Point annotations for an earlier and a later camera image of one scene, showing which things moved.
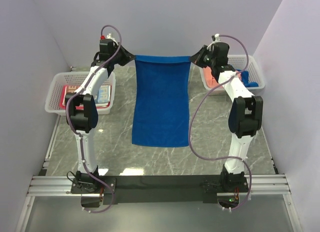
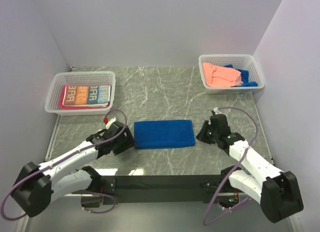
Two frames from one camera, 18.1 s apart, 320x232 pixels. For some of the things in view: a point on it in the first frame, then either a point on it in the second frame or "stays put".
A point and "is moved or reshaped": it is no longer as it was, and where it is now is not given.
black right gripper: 197,57 -> 201,135
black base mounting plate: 158,189 stays put
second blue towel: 245,78 stays put
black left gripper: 127,56 -> 129,141
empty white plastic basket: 53,97 stays put
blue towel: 161,101 is moved or reshaped
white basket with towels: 251,63 stays put
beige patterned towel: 103,97 stays put
